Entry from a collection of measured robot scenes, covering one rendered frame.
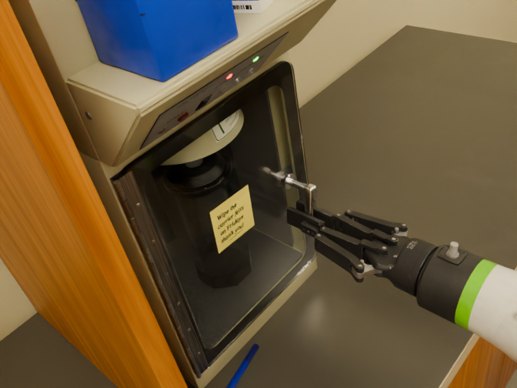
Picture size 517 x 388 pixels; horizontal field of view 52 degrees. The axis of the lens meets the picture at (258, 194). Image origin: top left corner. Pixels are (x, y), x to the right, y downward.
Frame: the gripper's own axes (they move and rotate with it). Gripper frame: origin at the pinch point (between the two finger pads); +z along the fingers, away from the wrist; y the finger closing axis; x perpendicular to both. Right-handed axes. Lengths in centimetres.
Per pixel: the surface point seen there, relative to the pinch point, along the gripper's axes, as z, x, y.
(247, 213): 4.1, -4.6, 9.6
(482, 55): 14, 5, -101
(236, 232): 4.1, -2.5, 12.1
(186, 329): 4.1, 7.9, 23.5
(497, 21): 48, 25, -206
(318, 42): 48, -2, -67
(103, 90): -0.8, -31.9, 30.8
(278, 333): 2.0, 21.9, 6.5
